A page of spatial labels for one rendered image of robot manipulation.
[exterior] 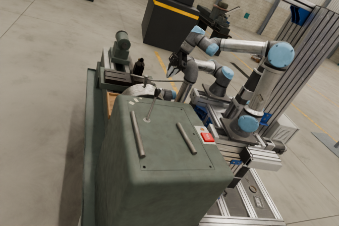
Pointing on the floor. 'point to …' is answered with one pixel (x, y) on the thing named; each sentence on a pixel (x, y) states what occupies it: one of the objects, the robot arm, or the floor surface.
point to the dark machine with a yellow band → (171, 11)
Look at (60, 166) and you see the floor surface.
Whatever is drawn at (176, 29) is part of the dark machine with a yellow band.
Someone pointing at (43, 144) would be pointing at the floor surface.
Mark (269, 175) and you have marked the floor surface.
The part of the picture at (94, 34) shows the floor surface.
